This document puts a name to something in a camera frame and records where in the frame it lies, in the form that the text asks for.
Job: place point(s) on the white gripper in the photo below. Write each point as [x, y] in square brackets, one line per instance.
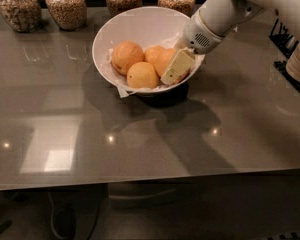
[199, 38]

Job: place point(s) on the orange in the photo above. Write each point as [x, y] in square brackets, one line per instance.
[151, 53]
[124, 55]
[162, 62]
[142, 75]

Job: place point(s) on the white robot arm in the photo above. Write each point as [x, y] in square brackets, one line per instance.
[216, 18]

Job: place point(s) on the white ceramic bowl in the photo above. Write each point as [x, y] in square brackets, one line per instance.
[146, 26]

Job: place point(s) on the white paper bowl liner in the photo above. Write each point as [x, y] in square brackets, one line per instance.
[121, 80]

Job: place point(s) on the far left glass grain jar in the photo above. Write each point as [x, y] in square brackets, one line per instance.
[23, 16]

